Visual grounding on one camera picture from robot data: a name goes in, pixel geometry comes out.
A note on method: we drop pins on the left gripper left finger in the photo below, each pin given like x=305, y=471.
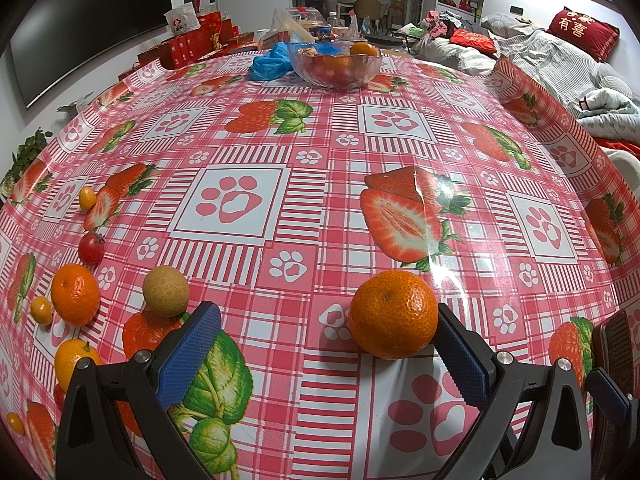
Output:
x=92, y=441

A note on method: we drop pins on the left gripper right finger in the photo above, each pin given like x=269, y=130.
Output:
x=531, y=421

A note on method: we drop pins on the tiny yellow kumquat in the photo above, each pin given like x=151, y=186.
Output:
x=15, y=423

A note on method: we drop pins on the orange mandarin with stem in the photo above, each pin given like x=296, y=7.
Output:
x=66, y=357

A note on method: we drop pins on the small yellow cherry tomato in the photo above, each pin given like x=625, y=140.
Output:
x=41, y=311

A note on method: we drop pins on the orange mandarin by tray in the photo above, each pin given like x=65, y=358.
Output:
x=75, y=294

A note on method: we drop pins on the brown round longan fruit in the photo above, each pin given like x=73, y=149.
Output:
x=166, y=291

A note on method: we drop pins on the large orange mandarin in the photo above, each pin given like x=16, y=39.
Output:
x=393, y=315

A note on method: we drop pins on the red cherry tomato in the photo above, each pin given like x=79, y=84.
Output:
x=91, y=249

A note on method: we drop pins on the small yellow kumquat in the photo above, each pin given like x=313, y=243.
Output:
x=87, y=198

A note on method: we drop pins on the strawberry pattern tablecloth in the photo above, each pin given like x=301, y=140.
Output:
x=277, y=200

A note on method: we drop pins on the green leafy vegetables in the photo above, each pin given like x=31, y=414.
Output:
x=26, y=154

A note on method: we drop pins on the grey white quilt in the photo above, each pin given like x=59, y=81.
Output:
x=537, y=74

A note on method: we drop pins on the red embroidered pillow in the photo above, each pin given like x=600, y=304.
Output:
x=588, y=34

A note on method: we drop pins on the glass fruit bowl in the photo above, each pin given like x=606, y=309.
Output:
x=332, y=65

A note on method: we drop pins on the orange in glass bowl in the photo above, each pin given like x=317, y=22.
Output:
x=363, y=48

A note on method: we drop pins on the blue plastic bag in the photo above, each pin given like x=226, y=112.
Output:
x=272, y=65

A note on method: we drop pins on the red gift boxes stack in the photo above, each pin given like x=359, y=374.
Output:
x=216, y=35

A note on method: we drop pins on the white paper gift bag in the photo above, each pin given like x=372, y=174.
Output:
x=182, y=19

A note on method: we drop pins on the wooden dining chair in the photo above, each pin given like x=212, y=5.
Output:
x=371, y=9

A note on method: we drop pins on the wall mounted television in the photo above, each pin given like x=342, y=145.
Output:
x=57, y=36

